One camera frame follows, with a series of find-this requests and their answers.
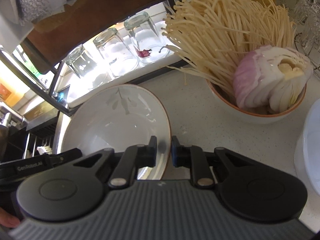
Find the white bowl with orange rim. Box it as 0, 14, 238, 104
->
206, 77, 308, 126

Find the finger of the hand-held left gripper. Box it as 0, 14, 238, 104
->
49, 148, 84, 167

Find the small metal faucet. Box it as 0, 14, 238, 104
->
39, 77, 66, 100

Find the cluster of glass cups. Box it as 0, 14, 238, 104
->
291, 0, 320, 53

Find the large metal faucet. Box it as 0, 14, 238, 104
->
0, 104, 28, 132

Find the pale grey cloth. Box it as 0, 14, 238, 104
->
0, 0, 67, 46

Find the dark metal dish rack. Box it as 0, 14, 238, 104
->
0, 0, 208, 117

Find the clear drinking glass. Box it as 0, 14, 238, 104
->
93, 27, 139, 78
65, 44, 107, 91
123, 12, 173, 64

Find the sliced red onion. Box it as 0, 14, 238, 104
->
232, 45, 313, 113

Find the white drip tray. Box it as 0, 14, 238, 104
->
54, 1, 183, 106

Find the person's left hand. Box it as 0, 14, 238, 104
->
0, 206, 21, 228

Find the white dish brush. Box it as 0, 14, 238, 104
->
37, 145, 54, 156

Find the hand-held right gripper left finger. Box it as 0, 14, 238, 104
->
72, 135, 158, 188

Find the metal wire cup rack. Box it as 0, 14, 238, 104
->
294, 34, 320, 77

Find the black kitchen sink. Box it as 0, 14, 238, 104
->
0, 124, 58, 162

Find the white leaf print plate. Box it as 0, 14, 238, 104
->
54, 84, 173, 180

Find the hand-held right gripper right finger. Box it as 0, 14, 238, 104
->
171, 135, 253, 188

